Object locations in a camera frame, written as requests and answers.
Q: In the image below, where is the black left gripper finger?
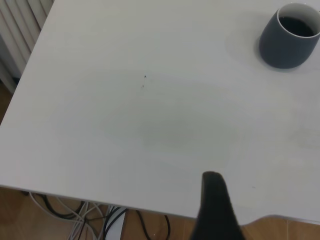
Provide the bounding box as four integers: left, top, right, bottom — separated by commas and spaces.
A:
190, 170, 249, 240

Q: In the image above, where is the dark grey ceramic cup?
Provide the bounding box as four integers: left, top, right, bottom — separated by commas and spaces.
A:
258, 2, 320, 70

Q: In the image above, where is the white table leg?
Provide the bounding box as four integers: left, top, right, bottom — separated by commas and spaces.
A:
101, 206, 126, 240

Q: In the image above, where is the white ribbed radiator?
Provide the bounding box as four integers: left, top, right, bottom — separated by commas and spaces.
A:
0, 0, 55, 95

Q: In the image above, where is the thin black cable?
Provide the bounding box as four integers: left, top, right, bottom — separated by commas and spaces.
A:
135, 209, 172, 240

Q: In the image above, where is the white cable bundle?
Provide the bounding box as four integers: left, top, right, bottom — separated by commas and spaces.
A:
66, 201, 102, 240

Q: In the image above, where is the black looped cable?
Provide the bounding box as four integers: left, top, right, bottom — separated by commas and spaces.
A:
43, 194, 85, 219

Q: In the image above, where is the long white cable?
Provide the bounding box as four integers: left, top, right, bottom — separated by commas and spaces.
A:
29, 191, 85, 223

